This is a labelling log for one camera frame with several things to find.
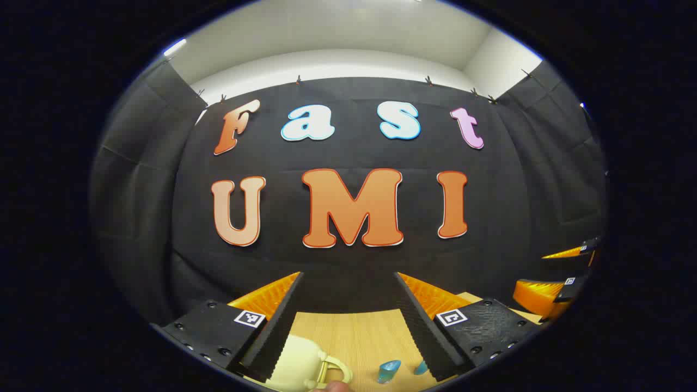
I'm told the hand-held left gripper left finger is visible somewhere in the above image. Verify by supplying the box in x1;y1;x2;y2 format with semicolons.
150;271;304;383

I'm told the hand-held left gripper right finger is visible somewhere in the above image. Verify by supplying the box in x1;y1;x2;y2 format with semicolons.
393;271;545;382

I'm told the pale yellow suitcase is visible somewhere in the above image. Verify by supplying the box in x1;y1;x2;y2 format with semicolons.
264;334;353;392

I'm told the blue capped clear bottle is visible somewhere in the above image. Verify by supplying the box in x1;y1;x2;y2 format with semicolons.
377;359;402;384

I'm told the black backdrop cloth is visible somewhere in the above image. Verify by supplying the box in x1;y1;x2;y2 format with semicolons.
90;59;608;327

